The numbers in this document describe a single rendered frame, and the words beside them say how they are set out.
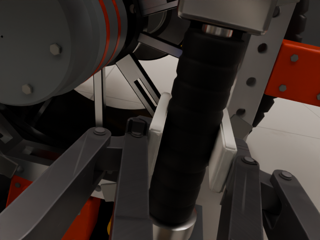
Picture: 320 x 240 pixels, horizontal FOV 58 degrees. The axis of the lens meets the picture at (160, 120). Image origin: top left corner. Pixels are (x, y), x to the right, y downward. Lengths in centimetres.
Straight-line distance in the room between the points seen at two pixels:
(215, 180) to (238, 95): 25
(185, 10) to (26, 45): 16
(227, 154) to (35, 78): 19
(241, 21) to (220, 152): 7
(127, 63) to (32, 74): 25
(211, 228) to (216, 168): 125
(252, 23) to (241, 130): 27
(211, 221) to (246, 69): 112
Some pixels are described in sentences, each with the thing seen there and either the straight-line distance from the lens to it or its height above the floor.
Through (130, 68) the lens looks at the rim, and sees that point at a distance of 51.
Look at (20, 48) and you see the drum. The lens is 28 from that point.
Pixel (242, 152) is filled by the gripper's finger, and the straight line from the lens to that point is 18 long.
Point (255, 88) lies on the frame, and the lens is 41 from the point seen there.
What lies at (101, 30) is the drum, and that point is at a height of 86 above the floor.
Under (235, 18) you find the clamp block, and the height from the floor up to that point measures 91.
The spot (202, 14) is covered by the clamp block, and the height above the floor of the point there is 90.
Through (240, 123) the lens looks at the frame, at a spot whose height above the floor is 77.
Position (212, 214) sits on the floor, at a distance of 149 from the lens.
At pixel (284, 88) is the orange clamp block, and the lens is 41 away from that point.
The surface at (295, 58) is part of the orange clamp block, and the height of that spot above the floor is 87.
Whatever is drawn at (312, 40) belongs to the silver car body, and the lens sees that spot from 93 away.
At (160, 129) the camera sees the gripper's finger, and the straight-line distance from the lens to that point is 16.
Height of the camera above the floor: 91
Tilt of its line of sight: 23 degrees down
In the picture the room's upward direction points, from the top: 12 degrees clockwise
